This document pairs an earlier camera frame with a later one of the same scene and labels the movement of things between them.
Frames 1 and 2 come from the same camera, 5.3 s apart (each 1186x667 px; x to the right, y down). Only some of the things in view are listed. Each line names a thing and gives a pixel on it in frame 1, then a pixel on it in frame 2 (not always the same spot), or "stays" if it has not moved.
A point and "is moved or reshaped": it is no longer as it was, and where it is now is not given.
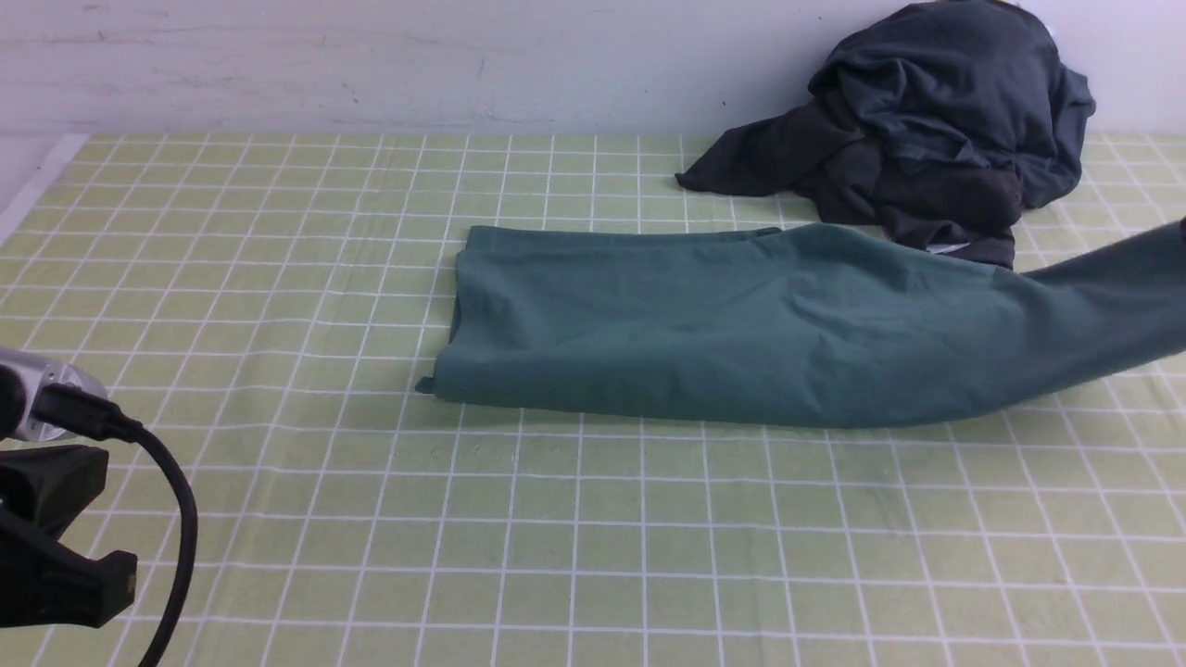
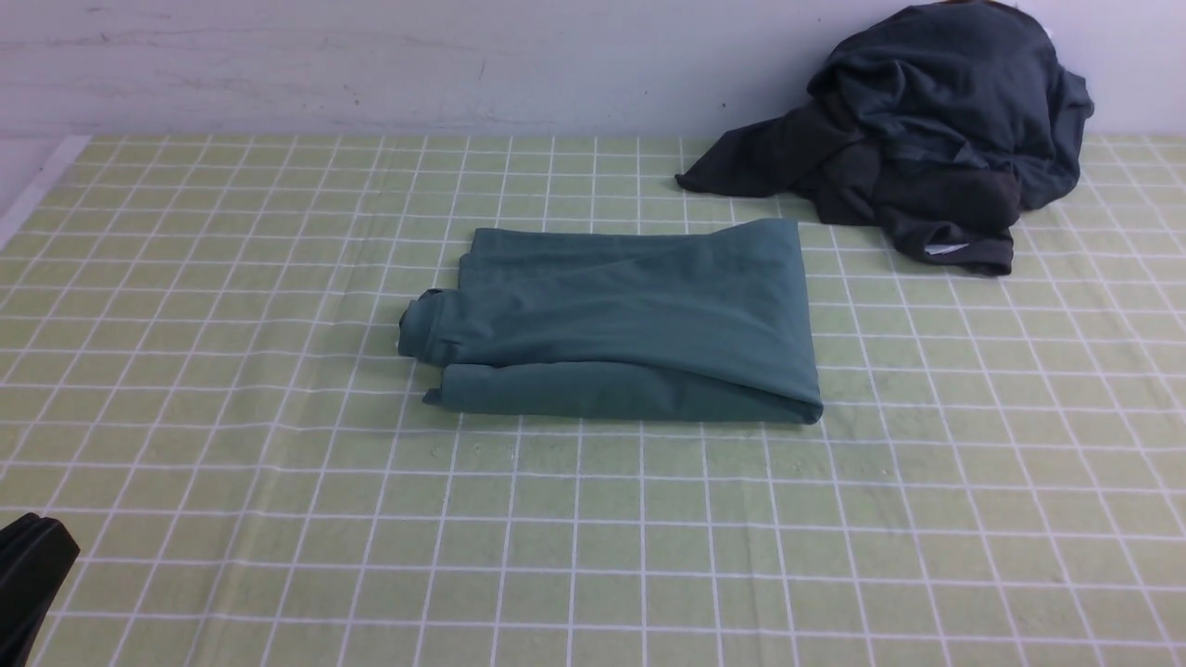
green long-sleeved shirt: (819, 323) is moved or reshaped
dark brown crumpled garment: (813, 158) stays
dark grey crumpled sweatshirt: (974, 81) stays
